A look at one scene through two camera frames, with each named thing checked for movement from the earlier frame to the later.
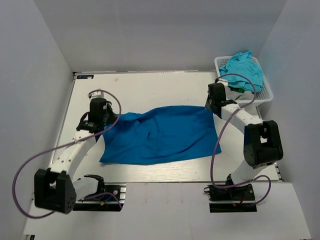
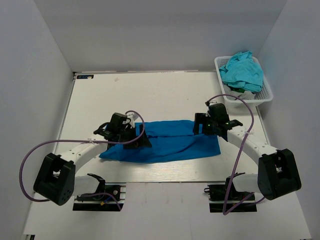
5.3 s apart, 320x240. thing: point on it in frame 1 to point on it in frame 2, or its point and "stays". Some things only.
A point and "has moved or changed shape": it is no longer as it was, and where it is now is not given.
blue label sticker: (84, 76) stays
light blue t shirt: (243, 72) stays
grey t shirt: (231, 94) stays
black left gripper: (110, 117) to (133, 137)
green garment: (240, 90) stays
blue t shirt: (160, 134) has moved or changed shape
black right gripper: (210, 105) to (202, 126)
